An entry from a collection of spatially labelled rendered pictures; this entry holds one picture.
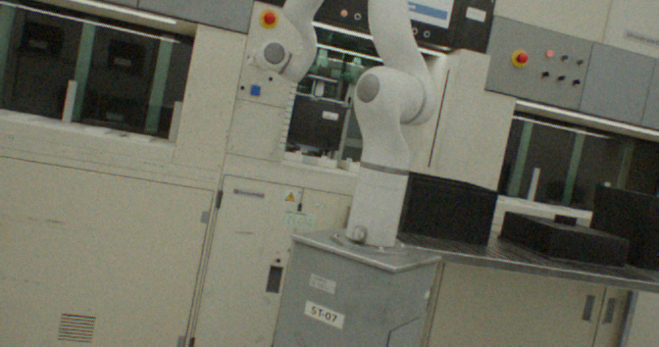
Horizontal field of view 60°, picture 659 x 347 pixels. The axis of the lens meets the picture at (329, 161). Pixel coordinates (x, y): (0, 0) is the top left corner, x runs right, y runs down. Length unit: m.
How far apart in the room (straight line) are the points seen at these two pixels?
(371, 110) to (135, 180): 0.98
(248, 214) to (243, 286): 0.26
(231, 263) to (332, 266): 0.82
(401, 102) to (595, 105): 1.35
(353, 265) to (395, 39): 0.54
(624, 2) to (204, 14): 1.64
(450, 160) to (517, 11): 0.63
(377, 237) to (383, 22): 0.51
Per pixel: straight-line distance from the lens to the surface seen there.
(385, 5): 1.42
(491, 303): 2.42
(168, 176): 2.01
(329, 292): 1.31
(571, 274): 1.78
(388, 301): 1.26
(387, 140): 1.31
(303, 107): 2.23
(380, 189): 1.32
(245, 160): 2.00
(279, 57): 1.67
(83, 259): 2.08
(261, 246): 2.06
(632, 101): 2.63
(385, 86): 1.27
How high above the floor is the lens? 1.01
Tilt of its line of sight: 3 degrees down
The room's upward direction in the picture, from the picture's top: 11 degrees clockwise
